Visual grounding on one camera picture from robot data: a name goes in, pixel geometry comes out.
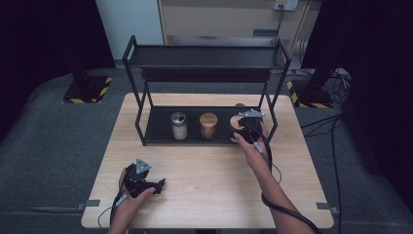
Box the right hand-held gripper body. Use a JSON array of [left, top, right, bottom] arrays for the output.
[[238, 109, 266, 144]]

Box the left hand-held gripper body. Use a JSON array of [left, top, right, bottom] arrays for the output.
[[124, 158, 153, 198]]

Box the pale jar with wooden lid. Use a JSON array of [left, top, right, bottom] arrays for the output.
[[229, 114, 247, 144]]

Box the brown jar with wooden lid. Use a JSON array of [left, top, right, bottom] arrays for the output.
[[199, 112, 219, 140]]

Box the glass jar with metal lid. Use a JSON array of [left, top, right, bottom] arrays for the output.
[[170, 111, 189, 141]]

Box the black metal shelf rack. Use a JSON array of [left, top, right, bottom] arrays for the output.
[[122, 34, 292, 147]]

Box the person's left hand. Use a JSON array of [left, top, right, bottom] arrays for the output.
[[113, 168, 157, 215]]

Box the person's right hand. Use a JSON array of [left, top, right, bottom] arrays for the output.
[[233, 123, 276, 178]]

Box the black stand with striped base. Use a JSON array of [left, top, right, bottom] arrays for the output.
[[61, 61, 114, 105], [285, 66, 339, 109]]

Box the beige wooden cabinet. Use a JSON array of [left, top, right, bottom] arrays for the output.
[[157, 0, 322, 47]]

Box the black curtain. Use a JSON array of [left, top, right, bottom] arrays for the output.
[[300, 0, 413, 204], [0, 0, 117, 145]]

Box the left hand-held gripper cable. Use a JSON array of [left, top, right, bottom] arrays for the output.
[[97, 181, 130, 229]]

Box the hand-held gripper cable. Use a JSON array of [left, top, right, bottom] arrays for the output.
[[243, 121, 323, 234], [97, 181, 130, 229]]

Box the grey table bracket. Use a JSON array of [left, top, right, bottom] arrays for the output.
[[76, 199, 101, 212], [316, 202, 341, 215]]

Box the long black floor cable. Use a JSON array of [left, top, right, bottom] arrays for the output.
[[300, 113, 344, 234]]

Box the right hand-held gripper cable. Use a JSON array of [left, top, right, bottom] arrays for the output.
[[243, 121, 323, 234]]

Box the bundle of floor cables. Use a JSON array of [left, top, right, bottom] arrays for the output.
[[325, 67, 353, 105]]

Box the black socket cable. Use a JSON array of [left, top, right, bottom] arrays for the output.
[[274, 7, 285, 47]]

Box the white wall socket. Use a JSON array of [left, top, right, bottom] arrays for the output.
[[273, 0, 299, 12]]

